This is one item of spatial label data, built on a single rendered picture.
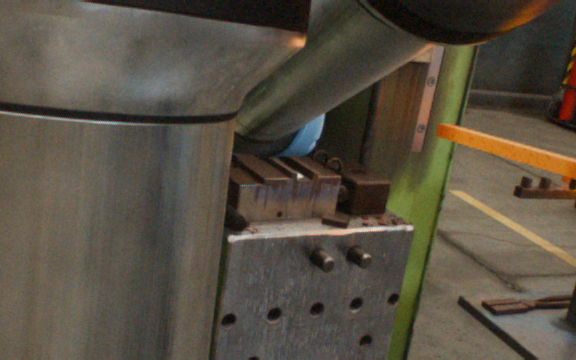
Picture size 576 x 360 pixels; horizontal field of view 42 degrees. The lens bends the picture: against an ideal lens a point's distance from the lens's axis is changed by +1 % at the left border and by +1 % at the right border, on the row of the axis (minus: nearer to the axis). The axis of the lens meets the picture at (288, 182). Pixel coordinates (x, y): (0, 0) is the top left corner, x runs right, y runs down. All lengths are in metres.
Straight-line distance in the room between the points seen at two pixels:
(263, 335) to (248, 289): 0.10
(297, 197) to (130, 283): 1.11
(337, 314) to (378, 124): 0.40
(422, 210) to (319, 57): 1.33
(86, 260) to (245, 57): 0.05
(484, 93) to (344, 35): 8.67
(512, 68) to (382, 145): 7.69
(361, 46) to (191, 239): 0.17
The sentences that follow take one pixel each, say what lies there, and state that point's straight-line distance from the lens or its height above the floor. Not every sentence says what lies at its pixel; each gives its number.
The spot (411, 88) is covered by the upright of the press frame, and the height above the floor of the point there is 1.13.
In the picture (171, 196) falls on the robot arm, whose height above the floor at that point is 1.30.
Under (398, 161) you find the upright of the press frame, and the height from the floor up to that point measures 0.97.
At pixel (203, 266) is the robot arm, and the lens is 0.18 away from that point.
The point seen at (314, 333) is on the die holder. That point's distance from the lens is 1.34.
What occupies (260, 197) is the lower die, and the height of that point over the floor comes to 0.96.
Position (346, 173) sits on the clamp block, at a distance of 1.37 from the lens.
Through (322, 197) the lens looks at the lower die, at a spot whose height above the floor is 0.95.
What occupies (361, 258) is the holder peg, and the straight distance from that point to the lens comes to 1.27.
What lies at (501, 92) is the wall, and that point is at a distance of 9.15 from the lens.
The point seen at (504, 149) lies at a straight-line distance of 1.20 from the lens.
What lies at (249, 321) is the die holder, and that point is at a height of 0.76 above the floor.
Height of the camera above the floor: 1.35
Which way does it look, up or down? 17 degrees down
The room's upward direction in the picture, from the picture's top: 9 degrees clockwise
